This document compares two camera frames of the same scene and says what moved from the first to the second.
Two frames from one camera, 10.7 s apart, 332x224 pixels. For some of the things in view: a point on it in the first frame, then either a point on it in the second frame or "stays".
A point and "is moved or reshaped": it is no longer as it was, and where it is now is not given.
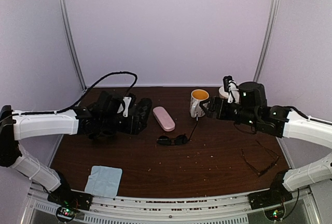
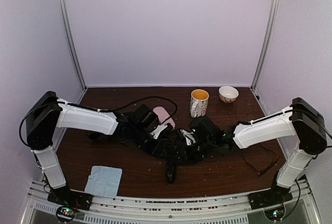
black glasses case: (143, 113) is moved or reshaped
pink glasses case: (164, 119) stays
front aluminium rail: (197, 208) stays
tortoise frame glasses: (260, 157) stays
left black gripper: (131, 127) to (157, 150)
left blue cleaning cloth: (104, 181) stays
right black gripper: (215, 100) to (183, 151)
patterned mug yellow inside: (197, 95) stays
